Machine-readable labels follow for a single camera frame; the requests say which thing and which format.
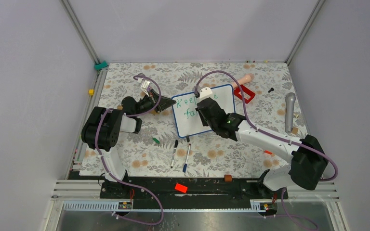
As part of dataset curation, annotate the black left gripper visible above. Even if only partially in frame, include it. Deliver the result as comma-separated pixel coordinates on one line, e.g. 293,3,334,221
134,89,176,116

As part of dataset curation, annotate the blue framed whiteboard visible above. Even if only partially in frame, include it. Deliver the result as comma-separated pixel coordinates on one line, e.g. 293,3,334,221
172,84,235,138

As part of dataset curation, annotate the green marker cap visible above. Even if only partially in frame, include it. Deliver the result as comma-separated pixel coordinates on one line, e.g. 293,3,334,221
152,138,160,144

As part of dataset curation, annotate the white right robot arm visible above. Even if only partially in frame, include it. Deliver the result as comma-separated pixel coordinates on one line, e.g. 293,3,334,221
197,98,329,198

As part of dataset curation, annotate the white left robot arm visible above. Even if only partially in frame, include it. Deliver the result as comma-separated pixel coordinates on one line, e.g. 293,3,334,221
81,89,176,198

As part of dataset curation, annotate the black whiteboard marker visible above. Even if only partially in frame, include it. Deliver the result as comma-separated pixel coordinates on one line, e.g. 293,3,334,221
170,140,179,169

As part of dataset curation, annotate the blue whiteboard marker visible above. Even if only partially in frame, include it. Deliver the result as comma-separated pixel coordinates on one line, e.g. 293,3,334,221
183,143,192,173

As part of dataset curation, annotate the pink microphone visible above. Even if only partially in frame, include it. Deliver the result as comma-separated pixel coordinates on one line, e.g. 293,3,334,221
237,73,254,85

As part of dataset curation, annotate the floral patterned table mat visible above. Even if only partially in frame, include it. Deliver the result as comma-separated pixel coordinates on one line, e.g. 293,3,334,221
79,62,323,179

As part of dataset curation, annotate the teal corner clamp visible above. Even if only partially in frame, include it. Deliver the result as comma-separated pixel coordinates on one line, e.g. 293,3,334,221
94,61,109,71

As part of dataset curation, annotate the brown small block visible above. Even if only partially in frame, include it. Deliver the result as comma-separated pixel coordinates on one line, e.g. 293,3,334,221
224,174,233,182

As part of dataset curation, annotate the red flat card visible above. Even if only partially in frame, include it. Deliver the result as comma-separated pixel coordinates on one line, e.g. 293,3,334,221
174,183,188,193

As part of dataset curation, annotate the silver microphone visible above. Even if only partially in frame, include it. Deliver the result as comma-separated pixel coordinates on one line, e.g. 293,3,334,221
285,92,296,133

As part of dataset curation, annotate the wooden small cube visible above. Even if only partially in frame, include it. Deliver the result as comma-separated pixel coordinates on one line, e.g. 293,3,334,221
291,127,299,135

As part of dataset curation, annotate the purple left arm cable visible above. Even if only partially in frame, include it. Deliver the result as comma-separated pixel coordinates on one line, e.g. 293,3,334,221
94,74,165,225

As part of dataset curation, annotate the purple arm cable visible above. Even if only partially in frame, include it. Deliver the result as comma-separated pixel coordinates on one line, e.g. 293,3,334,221
94,74,165,225
194,70,339,231

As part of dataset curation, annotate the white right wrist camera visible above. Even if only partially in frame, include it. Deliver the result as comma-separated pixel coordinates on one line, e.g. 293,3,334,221
198,87,213,101

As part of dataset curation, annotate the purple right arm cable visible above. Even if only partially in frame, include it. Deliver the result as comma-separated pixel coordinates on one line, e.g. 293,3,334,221
194,70,339,231

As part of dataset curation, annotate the red rectangular frame block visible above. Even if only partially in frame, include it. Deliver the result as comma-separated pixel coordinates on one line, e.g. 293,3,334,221
233,85,256,103

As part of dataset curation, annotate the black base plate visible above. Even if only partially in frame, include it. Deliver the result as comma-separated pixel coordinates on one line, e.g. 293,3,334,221
97,176,289,210

